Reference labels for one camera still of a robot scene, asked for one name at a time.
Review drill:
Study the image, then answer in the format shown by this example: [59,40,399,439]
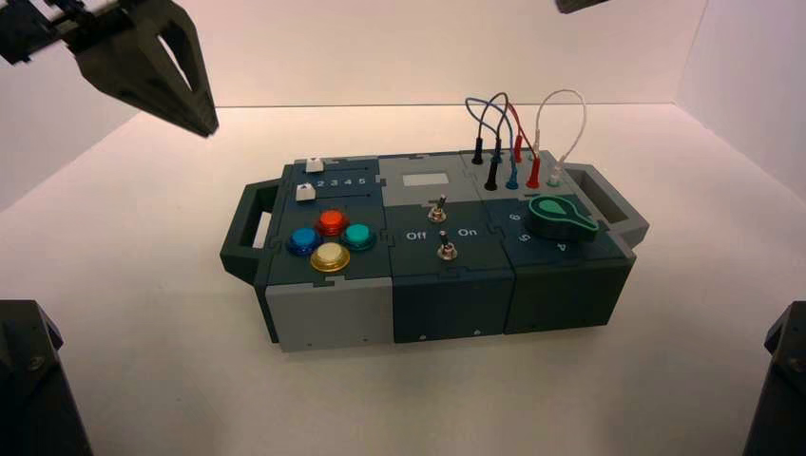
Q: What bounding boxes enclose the yellow round push button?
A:
[309,241,352,274]

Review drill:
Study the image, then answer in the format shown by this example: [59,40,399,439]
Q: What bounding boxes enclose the green rotary knob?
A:
[528,195,601,243]

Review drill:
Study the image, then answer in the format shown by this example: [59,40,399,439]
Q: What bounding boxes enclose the blue plug jumper cable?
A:
[475,92,522,191]

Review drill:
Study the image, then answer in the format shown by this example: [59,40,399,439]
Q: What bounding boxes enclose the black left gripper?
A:
[0,0,221,139]

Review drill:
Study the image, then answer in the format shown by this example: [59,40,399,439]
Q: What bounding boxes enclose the dark teal grey control box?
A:
[220,149,651,352]

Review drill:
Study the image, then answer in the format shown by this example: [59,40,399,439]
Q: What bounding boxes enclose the blue round push button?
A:
[286,227,323,257]

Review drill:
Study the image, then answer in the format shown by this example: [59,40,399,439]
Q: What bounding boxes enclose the black plug jumper cable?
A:
[465,92,510,192]

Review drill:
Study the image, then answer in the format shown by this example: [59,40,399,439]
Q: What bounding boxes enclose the red round push button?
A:
[314,209,352,238]

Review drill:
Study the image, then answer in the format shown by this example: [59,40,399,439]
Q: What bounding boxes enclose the teal round push button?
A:
[339,223,377,253]

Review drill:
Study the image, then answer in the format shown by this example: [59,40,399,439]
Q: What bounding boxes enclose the white plug jumper cable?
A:
[532,88,588,188]

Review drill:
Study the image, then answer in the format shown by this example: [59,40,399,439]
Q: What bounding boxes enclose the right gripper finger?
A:
[555,0,612,14]

